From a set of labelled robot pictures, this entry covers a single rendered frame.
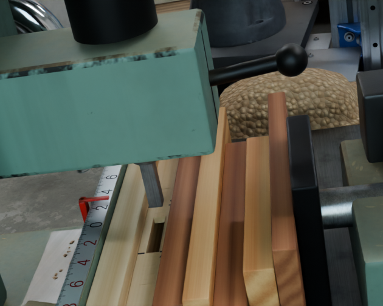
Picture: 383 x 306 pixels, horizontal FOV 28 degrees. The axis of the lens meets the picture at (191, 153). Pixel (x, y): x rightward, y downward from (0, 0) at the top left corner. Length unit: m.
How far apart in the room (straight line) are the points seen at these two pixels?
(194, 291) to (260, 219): 0.06
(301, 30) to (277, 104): 0.60
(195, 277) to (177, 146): 0.08
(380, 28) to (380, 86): 0.74
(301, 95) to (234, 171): 0.17
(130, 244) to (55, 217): 1.96
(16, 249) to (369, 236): 0.45
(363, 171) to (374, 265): 0.09
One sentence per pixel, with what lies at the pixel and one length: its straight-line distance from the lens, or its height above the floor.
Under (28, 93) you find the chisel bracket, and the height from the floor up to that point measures 1.05.
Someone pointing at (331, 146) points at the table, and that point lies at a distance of 0.65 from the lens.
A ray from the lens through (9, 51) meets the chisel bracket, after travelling 0.48.
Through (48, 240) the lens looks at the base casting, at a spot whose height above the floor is 0.80.
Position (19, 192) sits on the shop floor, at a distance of 2.64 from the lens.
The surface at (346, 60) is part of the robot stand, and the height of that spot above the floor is 0.73.
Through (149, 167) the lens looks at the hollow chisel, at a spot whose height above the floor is 0.98.
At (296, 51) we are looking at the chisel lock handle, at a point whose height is 1.05.
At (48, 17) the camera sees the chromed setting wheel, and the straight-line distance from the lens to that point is 0.60.
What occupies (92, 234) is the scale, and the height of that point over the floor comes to 0.96.
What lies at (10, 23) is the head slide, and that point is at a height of 1.07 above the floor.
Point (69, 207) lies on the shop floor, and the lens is 2.46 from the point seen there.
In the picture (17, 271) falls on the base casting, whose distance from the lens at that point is 0.76.
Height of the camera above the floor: 1.21
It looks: 28 degrees down
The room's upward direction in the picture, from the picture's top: 11 degrees counter-clockwise
